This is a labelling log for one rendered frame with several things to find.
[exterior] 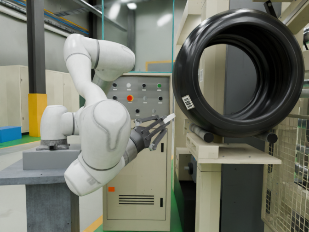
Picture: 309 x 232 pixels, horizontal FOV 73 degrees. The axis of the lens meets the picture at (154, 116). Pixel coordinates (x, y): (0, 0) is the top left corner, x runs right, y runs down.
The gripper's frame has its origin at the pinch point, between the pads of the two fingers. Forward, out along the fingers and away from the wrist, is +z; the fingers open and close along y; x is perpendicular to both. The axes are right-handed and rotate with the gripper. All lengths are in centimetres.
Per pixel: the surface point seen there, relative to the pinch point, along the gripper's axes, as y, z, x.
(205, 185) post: 54, 32, -34
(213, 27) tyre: -23.4, 32.1, 17.1
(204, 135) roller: 15.3, 14.7, -0.1
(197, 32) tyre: -25.2, 29.0, 11.4
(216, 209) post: 70, 31, -35
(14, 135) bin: -106, 32, -570
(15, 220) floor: 24, -54, -174
